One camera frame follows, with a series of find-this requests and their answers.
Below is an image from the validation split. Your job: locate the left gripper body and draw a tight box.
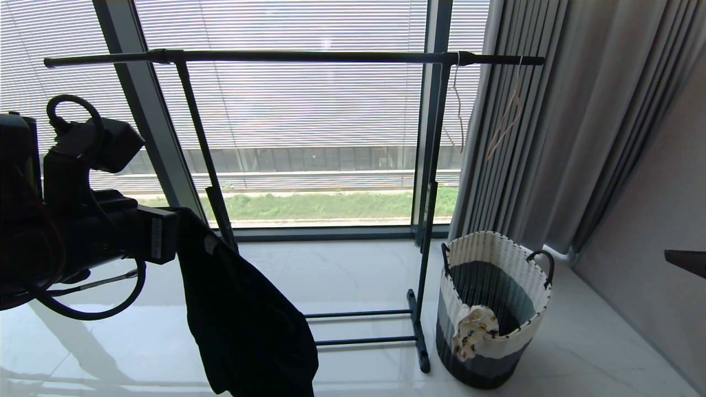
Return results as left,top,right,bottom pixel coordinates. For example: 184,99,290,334
91,190,179,266

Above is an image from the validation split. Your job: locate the black short-sleeved shirt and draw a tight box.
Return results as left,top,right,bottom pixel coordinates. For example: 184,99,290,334
175,207,320,397

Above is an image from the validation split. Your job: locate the pink clothes hanger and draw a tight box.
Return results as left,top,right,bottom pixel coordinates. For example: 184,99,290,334
485,55,525,162
443,52,468,155

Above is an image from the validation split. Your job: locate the black clothes rack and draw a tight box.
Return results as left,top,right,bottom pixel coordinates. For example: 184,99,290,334
44,49,546,374

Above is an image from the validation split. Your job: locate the white laundry basket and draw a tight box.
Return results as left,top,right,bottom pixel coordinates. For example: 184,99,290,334
435,230,555,390

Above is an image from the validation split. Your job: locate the window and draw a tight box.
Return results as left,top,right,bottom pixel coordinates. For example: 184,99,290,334
0,0,493,243

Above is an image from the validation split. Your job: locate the cream printed garment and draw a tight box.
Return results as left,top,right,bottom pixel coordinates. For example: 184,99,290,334
451,304,500,362

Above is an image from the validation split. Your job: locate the grey curtain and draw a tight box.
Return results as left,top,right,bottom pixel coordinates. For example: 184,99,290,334
449,0,706,255

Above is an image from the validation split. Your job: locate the dark table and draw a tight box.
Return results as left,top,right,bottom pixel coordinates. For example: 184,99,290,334
664,249,706,280

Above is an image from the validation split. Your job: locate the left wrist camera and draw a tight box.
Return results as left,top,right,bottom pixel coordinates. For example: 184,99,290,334
43,117,146,202

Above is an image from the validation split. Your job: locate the black cable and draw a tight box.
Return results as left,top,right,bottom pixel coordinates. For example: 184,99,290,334
32,259,148,322
46,94,105,140

